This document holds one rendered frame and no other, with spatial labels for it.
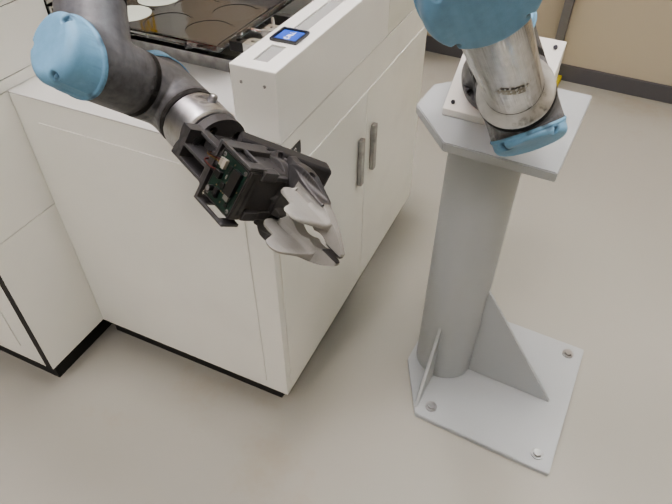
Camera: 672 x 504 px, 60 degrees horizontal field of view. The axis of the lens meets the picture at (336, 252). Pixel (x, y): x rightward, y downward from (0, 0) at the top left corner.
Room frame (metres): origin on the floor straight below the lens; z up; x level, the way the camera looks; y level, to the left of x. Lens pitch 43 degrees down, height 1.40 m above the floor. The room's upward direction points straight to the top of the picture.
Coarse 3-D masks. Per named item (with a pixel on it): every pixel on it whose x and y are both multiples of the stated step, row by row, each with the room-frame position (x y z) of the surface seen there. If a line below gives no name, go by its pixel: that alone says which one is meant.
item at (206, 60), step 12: (132, 36) 1.34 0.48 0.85; (144, 48) 1.31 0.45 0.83; (156, 48) 1.29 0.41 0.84; (168, 48) 1.28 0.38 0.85; (180, 48) 1.27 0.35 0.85; (192, 48) 1.27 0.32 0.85; (180, 60) 1.27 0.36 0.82; (192, 60) 1.25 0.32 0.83; (204, 60) 1.24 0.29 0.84; (216, 60) 1.23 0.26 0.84; (228, 60) 1.21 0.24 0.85
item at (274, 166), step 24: (216, 120) 0.55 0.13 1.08; (192, 144) 0.52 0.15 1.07; (216, 144) 0.51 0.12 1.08; (240, 144) 0.50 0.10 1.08; (192, 168) 0.50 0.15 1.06; (216, 168) 0.48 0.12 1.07; (240, 168) 0.46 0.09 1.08; (264, 168) 0.47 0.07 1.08; (216, 192) 0.46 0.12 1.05; (240, 192) 0.45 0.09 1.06; (264, 192) 0.47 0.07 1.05; (216, 216) 0.45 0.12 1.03; (240, 216) 0.45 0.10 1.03; (264, 216) 0.47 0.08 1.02
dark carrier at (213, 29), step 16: (128, 0) 1.43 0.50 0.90; (192, 0) 1.43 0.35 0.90; (208, 0) 1.43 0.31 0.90; (224, 0) 1.43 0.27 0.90; (240, 0) 1.43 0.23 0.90; (256, 0) 1.43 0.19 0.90; (272, 0) 1.43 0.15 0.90; (160, 16) 1.33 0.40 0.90; (176, 16) 1.33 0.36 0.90; (192, 16) 1.33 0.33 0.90; (208, 16) 1.33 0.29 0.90; (224, 16) 1.33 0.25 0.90; (240, 16) 1.33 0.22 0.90; (256, 16) 1.33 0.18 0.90; (160, 32) 1.24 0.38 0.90; (176, 32) 1.24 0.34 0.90; (192, 32) 1.24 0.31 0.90; (208, 32) 1.24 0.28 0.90; (224, 32) 1.24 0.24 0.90
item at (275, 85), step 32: (320, 0) 1.26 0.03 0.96; (352, 0) 1.26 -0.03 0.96; (384, 0) 1.38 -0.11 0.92; (320, 32) 1.09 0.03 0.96; (352, 32) 1.22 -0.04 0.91; (384, 32) 1.39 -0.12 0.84; (256, 64) 0.95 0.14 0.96; (288, 64) 0.96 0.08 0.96; (320, 64) 1.07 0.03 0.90; (352, 64) 1.22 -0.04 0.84; (256, 96) 0.94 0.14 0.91; (288, 96) 0.95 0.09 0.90; (320, 96) 1.07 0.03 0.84; (256, 128) 0.94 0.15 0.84; (288, 128) 0.95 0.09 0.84
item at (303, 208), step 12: (288, 192) 0.46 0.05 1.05; (300, 192) 0.47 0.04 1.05; (288, 204) 0.44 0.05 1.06; (300, 204) 0.45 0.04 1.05; (312, 204) 0.46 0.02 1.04; (300, 216) 0.42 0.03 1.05; (312, 216) 0.44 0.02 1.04; (324, 216) 0.44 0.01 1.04; (324, 228) 0.43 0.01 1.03; (336, 228) 0.43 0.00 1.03; (336, 240) 0.42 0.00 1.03; (336, 252) 0.41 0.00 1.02
